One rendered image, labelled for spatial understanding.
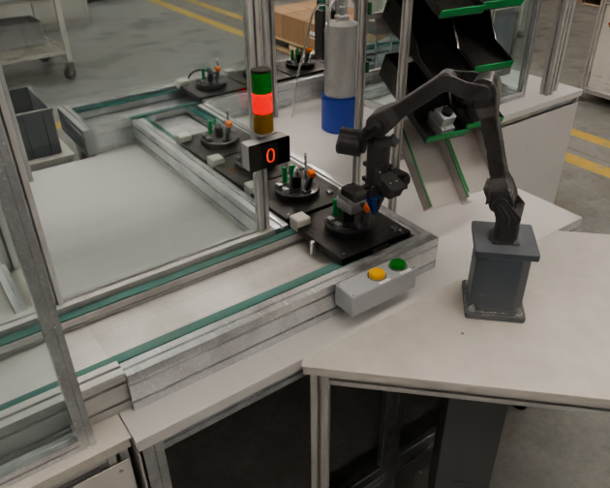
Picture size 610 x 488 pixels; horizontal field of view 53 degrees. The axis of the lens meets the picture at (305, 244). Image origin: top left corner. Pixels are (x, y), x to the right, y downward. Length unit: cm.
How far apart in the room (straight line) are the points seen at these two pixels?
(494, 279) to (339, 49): 127
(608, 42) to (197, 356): 496
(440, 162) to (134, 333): 98
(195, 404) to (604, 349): 95
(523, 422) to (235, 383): 145
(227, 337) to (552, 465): 146
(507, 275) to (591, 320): 27
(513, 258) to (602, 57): 447
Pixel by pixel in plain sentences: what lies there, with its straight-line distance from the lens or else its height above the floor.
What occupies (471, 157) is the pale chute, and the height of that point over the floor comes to 107.
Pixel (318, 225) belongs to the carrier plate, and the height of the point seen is 97.
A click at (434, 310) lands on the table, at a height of 86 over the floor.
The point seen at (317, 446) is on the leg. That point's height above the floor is 57.
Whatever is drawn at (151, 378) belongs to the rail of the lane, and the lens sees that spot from 133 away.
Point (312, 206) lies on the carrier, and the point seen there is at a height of 97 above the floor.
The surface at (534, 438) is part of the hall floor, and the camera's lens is 252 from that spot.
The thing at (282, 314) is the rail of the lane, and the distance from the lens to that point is 142.
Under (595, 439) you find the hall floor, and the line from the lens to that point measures 260.
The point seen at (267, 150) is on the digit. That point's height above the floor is 122.
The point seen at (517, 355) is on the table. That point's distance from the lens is 151.
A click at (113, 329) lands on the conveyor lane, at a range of 149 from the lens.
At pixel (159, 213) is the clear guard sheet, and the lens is 153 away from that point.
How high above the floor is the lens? 184
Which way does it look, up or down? 33 degrees down
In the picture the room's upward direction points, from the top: 1 degrees counter-clockwise
